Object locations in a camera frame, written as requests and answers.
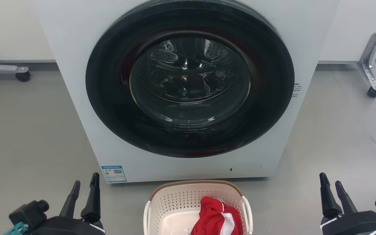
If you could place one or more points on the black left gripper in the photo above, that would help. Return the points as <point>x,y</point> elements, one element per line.
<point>57,227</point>

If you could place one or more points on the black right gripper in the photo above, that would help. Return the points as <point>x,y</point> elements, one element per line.
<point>361,223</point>

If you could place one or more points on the cream perforated laundry basket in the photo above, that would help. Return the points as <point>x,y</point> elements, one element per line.
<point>175,202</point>

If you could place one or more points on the blue energy label sticker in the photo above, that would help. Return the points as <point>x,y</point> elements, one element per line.
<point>113,174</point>

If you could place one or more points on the round black washing machine door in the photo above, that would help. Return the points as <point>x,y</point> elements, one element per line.
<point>109,114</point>

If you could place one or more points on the black caster wheel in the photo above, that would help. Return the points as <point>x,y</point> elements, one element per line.
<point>373,92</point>
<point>23,76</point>

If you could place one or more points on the red and white garment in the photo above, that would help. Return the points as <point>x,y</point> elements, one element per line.
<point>212,217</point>

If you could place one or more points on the white front-load washing machine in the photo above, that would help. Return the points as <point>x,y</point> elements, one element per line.
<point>73,39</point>

